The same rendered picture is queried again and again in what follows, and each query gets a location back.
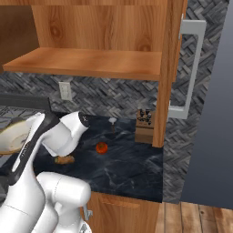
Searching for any small grey cupboard handle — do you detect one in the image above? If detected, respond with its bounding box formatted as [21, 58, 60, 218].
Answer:
[83, 204, 94, 221]

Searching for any dark wooden cupboard door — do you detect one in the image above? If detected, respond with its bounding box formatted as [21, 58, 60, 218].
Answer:
[0, 5, 41, 75]

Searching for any white wall socket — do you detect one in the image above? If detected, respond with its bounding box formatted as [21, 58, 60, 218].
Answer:
[58, 80, 74, 102]

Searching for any wooden knife block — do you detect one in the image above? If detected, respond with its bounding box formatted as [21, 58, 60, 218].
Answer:
[134, 107, 156, 145]

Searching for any wooden cupboard door with handle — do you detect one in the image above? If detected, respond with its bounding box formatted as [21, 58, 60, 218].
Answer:
[152, 0, 189, 149]

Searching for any red tomato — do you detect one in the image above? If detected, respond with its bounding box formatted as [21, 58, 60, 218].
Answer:
[96, 141, 109, 155]

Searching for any small white-topped shaker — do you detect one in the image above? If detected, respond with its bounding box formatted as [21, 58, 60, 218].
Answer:
[107, 116, 118, 135]

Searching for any open wooden wall cupboard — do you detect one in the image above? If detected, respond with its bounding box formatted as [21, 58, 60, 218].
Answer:
[2, 0, 171, 82]

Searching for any grey cupboard door handle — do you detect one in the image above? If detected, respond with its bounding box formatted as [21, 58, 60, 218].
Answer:
[167, 19, 208, 120]

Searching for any wooden base cupboard front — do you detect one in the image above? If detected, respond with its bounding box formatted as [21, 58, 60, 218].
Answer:
[81, 190, 161, 233]

